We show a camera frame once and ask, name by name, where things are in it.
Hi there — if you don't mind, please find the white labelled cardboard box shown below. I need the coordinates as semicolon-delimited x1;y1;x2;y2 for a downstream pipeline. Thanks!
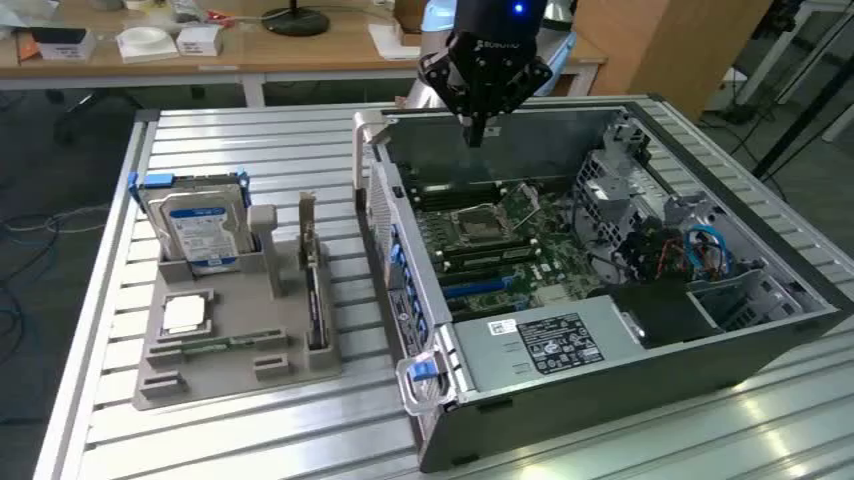
174;24;225;58

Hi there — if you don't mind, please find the blue expansion slot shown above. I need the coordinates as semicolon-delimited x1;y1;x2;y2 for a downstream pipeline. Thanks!
442;279;529;297

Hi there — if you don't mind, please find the grey power supply unit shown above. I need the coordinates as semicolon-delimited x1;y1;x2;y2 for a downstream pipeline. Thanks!
452;294;643;394

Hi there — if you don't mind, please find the green motherboard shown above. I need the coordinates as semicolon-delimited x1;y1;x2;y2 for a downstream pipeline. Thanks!
405;174;601;322

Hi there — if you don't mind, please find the white metal table frame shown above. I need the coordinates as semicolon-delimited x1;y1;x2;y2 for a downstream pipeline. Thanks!
732;0;854;144

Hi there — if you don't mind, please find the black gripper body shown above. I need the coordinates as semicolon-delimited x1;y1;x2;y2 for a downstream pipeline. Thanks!
444;0;546;117

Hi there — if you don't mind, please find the CPU socket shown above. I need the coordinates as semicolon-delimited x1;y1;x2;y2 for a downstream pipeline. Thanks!
452;207;509;242

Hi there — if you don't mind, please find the silver chipset heatsink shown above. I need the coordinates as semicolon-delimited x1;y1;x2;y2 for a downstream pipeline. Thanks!
532;286;576;306

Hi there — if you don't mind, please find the blue disk wire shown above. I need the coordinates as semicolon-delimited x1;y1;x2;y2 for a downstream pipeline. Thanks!
685;224;736;281

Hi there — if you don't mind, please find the white tape dispenser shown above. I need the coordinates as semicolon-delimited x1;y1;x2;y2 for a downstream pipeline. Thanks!
114;27;181;64

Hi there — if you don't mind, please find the blue floor cable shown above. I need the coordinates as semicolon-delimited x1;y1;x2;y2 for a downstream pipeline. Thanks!
0;219;59;427

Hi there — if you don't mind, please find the metal socket cover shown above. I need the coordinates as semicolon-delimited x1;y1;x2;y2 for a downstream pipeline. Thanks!
509;182;542;225

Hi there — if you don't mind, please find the white box with black lid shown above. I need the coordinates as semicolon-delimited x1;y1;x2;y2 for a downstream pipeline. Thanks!
35;27;98;62

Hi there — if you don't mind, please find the brown cardboard box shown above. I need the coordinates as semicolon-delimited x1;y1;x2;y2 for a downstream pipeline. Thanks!
392;0;434;34

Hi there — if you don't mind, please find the silver CPU chip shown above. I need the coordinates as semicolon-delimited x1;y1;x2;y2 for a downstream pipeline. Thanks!
162;295;209;334

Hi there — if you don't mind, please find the metal disk bay cage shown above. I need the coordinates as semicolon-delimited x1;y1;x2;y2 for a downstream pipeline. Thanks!
570;119;669;242

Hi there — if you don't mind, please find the clear plastic bag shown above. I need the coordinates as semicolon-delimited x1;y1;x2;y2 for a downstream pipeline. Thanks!
0;0;62;39

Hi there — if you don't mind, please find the open black PC case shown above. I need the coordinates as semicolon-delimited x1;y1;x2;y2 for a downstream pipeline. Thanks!
350;102;843;474

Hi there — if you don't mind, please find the black round lamp base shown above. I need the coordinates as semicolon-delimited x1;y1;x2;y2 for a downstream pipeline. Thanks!
260;0;332;38

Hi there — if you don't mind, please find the white floor cable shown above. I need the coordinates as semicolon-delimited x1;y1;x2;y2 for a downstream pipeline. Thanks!
0;203;109;237

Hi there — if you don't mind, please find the low-profile Nvidia graphics card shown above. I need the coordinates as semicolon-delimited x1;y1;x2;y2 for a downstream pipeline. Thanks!
294;189;333;351

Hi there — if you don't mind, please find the hard disk with blue bracket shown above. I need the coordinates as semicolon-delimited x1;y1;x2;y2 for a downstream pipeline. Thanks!
125;169;252;276

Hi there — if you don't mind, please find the black stand pole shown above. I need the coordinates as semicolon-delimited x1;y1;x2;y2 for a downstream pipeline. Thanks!
751;49;854;179

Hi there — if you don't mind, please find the flat white box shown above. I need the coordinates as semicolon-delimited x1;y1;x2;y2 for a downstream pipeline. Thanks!
366;22;425;63

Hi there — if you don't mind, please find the green RAM stick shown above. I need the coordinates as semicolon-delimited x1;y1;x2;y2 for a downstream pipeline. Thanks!
181;333;269;354

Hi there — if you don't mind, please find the wooden cabinet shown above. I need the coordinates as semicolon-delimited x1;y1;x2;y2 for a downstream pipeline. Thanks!
570;0;776;124

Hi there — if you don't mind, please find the wooden desk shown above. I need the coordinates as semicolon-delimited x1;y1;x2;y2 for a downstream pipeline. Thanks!
0;0;609;109

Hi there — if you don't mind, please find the black office chair base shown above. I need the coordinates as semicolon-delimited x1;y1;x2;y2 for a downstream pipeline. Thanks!
43;88;135;144

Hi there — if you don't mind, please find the grey plastic parts rack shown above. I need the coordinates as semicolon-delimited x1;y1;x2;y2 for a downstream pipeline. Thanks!
130;202;346;412

